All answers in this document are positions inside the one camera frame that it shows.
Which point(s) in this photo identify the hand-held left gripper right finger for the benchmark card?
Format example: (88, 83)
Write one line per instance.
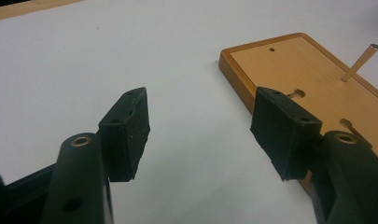
(280, 137)

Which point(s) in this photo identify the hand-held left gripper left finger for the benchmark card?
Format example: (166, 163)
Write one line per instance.
(124, 137)

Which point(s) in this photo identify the wooden photo frame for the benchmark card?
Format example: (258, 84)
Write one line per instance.
(286, 68)

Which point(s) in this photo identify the thin wooden peg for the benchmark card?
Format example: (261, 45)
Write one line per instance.
(361, 62)

